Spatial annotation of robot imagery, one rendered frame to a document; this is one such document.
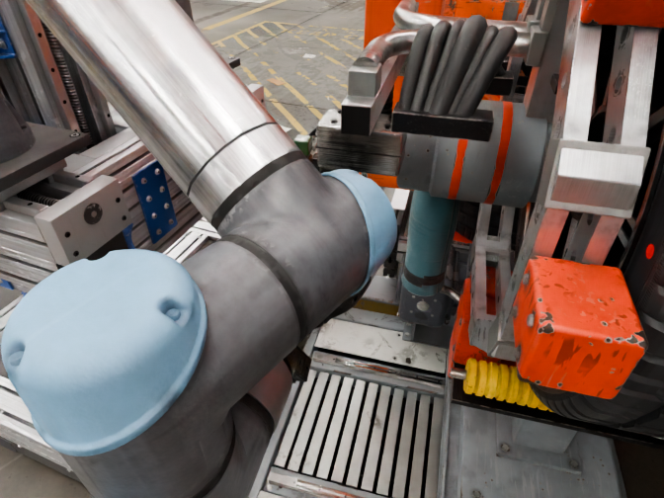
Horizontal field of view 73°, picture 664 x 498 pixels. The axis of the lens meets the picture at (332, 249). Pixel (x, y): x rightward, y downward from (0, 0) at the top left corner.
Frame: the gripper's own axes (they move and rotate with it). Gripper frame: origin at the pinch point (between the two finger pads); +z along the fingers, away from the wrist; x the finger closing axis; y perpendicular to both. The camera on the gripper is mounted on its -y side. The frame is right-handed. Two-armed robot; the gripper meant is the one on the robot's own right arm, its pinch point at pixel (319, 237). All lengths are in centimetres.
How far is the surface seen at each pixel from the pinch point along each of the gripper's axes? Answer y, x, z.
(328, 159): 8.4, -0.6, 2.8
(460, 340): -30.8, -19.3, 16.8
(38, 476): -80, 75, -5
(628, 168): 13.2, -26.3, -4.1
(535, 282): 4.6, -21.1, -8.6
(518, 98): -32, -38, 152
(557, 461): -60, -42, 16
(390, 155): 9.4, -7.2, 2.7
